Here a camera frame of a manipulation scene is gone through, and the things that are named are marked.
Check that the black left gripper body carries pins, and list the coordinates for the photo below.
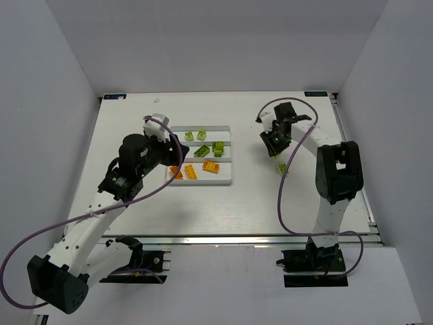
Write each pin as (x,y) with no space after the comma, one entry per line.
(170,150)

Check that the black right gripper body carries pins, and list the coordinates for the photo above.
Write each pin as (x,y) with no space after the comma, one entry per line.
(274,143)

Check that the orange rounded lego piece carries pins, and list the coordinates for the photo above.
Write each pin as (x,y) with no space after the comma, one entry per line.
(176,172)

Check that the yellow lego brick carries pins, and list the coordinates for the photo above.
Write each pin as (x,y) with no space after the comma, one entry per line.
(190,172)

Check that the lime round-stud lego brick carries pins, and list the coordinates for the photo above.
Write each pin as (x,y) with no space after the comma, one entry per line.
(189,136)

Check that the lime lego brick hidden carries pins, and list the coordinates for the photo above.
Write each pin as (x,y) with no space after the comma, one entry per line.
(282,168)

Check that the lime long lego brick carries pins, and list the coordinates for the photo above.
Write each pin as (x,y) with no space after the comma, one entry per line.
(202,151)

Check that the lime small lego brick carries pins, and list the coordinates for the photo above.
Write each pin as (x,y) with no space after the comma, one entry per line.
(201,135)

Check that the orange lego brick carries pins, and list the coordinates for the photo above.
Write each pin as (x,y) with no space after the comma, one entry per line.
(210,166)

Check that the lime square lego brick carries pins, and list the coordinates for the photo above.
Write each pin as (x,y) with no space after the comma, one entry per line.
(218,149)

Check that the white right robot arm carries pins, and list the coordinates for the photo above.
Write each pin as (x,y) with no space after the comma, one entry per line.
(338,169)

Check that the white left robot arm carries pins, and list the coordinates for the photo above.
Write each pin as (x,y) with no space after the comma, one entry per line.
(63,277)

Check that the white three-compartment tray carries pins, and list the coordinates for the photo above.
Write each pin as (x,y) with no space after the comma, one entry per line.
(215,133)

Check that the blue right corner label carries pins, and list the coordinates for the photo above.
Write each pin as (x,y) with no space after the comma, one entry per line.
(315,94)

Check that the blue corner label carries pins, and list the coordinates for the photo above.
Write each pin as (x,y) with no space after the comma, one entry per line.
(315,94)
(120,96)

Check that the blue left corner label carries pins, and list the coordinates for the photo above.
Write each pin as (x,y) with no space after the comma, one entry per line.
(120,96)

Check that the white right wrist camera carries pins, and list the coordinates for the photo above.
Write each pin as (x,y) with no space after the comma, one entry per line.
(266,120)

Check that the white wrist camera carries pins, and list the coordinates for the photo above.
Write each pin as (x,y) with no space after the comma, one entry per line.
(156,126)
(266,120)

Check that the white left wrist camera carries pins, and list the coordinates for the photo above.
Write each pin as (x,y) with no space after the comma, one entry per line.
(156,126)

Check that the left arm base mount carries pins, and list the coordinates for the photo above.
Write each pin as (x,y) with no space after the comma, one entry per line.
(144,267)

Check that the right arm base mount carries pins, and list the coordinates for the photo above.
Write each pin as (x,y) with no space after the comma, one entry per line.
(300,272)

